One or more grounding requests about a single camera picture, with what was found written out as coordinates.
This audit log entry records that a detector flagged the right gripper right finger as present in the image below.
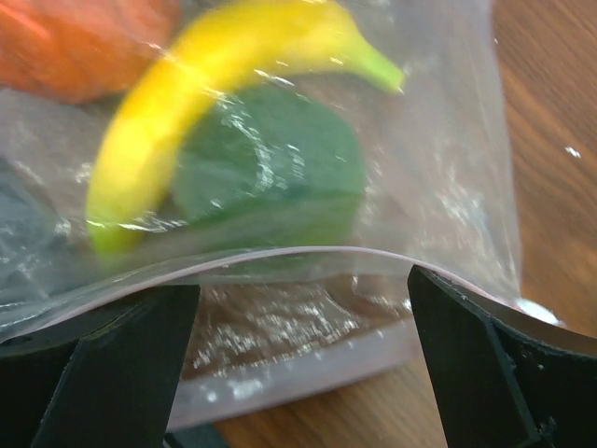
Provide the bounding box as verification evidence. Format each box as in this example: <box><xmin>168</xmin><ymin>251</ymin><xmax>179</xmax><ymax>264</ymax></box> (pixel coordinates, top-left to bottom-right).
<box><xmin>408</xmin><ymin>266</ymin><xmax>596</xmax><ymax>447</ymax></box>

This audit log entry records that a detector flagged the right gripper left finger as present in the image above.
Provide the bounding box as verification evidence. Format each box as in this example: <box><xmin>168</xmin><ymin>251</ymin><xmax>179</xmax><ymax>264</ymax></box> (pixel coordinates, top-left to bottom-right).
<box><xmin>1</xmin><ymin>286</ymin><xmax>200</xmax><ymax>447</ymax></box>

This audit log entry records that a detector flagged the green fake avocado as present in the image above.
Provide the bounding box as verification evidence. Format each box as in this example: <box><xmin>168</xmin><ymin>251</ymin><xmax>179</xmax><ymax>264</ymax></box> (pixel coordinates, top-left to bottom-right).
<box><xmin>172</xmin><ymin>85</ymin><xmax>366</xmax><ymax>251</ymax></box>

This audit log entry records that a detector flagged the clear polka dot zip bag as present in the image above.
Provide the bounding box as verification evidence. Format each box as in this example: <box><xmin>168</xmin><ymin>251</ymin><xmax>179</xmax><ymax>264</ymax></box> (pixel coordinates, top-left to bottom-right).
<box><xmin>0</xmin><ymin>0</ymin><xmax>561</xmax><ymax>428</ymax></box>

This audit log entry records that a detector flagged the orange fake tomato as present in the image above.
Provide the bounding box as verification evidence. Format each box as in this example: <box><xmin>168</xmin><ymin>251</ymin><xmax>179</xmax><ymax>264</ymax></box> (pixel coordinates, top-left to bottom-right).
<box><xmin>1</xmin><ymin>1</ymin><xmax>181</xmax><ymax>104</ymax></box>

